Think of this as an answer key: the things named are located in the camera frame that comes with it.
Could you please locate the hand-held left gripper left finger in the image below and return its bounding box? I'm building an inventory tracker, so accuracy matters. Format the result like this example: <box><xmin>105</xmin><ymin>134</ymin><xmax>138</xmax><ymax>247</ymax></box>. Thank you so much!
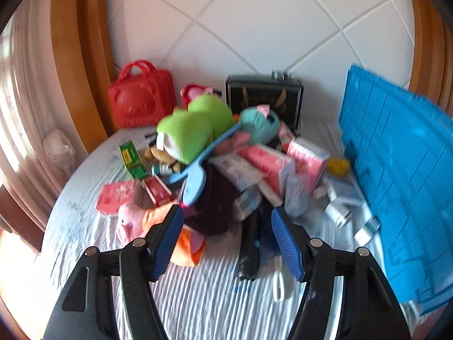
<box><xmin>42</xmin><ymin>203</ymin><xmax>185</xmax><ymax>340</ymax></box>

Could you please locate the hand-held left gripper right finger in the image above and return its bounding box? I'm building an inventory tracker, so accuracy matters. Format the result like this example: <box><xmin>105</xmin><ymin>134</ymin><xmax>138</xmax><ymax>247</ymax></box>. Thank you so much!
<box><xmin>271</xmin><ymin>206</ymin><xmax>411</xmax><ymax>340</ymax></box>

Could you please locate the pink floral tissue pack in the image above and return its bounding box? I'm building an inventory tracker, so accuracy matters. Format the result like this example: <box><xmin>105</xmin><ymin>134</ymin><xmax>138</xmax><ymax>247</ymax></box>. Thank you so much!
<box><xmin>95</xmin><ymin>180</ymin><xmax>140</xmax><ymax>216</ymax></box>

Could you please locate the blue folding plastic crate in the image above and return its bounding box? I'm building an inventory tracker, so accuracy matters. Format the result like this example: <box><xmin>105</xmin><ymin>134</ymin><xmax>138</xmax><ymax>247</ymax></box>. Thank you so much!
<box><xmin>338</xmin><ymin>64</ymin><xmax>453</xmax><ymax>314</ymax></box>

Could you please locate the round cloth-covered desktop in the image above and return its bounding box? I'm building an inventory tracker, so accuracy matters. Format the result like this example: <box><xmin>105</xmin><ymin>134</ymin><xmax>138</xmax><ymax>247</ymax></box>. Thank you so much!
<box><xmin>40</xmin><ymin>117</ymin><xmax>425</xmax><ymax>340</ymax></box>

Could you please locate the black long plastic tool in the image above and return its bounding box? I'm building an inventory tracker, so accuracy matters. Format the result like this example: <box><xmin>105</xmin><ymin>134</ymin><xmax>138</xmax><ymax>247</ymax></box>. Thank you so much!
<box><xmin>237</xmin><ymin>212</ymin><xmax>262</xmax><ymax>284</ymax></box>

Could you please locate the white plastic tool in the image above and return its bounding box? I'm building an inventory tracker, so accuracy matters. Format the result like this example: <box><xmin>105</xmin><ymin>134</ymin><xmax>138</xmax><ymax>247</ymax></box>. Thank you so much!
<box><xmin>274</xmin><ymin>255</ymin><xmax>294</xmax><ymax>302</ymax></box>

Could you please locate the pink pig plush orange outfit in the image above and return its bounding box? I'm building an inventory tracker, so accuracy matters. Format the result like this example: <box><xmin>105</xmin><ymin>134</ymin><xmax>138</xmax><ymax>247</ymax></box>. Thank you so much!
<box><xmin>117</xmin><ymin>203</ymin><xmax>208</xmax><ymax>267</ymax></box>

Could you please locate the small red box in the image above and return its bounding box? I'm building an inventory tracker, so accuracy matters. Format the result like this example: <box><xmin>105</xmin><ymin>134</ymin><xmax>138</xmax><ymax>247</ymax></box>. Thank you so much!
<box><xmin>142</xmin><ymin>175</ymin><xmax>176</xmax><ymax>208</ymax></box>

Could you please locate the white small bottle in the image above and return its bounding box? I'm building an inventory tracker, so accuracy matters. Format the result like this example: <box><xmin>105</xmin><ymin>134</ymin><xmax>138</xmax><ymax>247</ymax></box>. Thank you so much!
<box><xmin>324</xmin><ymin>202</ymin><xmax>352</xmax><ymax>229</ymax></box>

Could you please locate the blue plastic hanger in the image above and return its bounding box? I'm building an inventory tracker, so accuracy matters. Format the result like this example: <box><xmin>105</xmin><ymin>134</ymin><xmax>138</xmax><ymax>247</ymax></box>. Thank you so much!
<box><xmin>164</xmin><ymin>120</ymin><xmax>245</xmax><ymax>206</ymax></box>

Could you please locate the dark maroon cloth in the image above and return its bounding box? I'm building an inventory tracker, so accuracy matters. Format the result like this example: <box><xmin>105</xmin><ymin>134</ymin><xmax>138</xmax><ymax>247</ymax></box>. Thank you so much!
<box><xmin>184</xmin><ymin>165</ymin><xmax>248</xmax><ymax>236</ymax></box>

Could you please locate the white blue flat box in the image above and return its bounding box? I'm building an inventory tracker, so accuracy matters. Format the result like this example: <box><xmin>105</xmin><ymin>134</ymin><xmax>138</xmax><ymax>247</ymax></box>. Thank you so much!
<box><xmin>327</xmin><ymin>179</ymin><xmax>365</xmax><ymax>206</ymax></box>

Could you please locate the white teal small box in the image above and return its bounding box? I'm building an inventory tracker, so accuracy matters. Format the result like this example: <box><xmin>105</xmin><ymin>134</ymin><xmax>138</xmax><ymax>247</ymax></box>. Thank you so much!
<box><xmin>354</xmin><ymin>216</ymin><xmax>382</xmax><ymax>246</ymax></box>

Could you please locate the pile of pink white boxes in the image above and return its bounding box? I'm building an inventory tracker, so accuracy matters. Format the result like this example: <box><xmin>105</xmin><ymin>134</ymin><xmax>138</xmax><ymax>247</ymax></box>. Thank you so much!
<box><xmin>212</xmin><ymin>127</ymin><xmax>331</xmax><ymax>220</ymax></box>

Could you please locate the brown teddy bear plush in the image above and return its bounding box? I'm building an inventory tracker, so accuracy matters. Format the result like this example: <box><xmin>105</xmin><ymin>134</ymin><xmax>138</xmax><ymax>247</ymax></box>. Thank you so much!
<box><xmin>143</xmin><ymin>145</ymin><xmax>178</xmax><ymax>165</ymax></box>

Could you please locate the yellow plush toy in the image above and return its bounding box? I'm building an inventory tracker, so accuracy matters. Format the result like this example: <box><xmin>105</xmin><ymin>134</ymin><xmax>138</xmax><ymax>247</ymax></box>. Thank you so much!
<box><xmin>326</xmin><ymin>158</ymin><xmax>351</xmax><ymax>178</ymax></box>

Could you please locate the green yellow medicine box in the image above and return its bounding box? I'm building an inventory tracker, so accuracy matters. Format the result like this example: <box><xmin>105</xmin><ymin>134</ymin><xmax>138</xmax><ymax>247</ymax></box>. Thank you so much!
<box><xmin>118</xmin><ymin>141</ymin><xmax>147</xmax><ymax>179</ymax></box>

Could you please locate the teal plush toy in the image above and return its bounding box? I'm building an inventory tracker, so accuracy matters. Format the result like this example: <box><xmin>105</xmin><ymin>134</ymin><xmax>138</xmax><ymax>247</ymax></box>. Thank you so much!
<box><xmin>239</xmin><ymin>105</ymin><xmax>280</xmax><ymax>144</ymax></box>

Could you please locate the green frog plush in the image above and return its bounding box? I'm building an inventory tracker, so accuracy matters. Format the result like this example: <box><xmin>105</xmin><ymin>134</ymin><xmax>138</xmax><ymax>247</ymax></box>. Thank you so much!
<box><xmin>156</xmin><ymin>94</ymin><xmax>234</xmax><ymax>165</ymax></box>

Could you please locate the red plastic bear case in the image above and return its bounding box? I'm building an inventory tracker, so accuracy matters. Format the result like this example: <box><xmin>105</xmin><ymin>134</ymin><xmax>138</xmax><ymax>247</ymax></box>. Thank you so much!
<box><xmin>108</xmin><ymin>60</ymin><xmax>176</xmax><ymax>130</ymax></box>

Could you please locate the clear plastic bag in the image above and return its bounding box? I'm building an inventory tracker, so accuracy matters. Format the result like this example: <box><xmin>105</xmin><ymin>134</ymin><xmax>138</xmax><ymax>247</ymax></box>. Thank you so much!
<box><xmin>42</xmin><ymin>129</ymin><xmax>76</xmax><ymax>171</ymax></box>

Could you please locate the black gift box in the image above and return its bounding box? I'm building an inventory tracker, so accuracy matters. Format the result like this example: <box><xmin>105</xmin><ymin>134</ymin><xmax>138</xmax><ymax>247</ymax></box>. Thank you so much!
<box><xmin>225</xmin><ymin>72</ymin><xmax>305</xmax><ymax>131</ymax></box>

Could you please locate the pink red bear plush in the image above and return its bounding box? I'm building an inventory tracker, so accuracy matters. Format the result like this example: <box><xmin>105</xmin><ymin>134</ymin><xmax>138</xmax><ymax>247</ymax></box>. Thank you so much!
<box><xmin>180</xmin><ymin>84</ymin><xmax>216</xmax><ymax>109</ymax></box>

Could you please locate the pale striped curtain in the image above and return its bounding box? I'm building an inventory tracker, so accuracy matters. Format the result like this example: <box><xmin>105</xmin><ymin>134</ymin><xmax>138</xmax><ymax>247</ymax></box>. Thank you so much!
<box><xmin>0</xmin><ymin>0</ymin><xmax>89</xmax><ymax>227</ymax></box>

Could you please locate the wooden door frame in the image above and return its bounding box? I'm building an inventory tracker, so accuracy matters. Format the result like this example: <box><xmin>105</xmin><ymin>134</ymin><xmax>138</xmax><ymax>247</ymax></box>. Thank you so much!
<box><xmin>405</xmin><ymin>0</ymin><xmax>453</xmax><ymax>107</ymax></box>

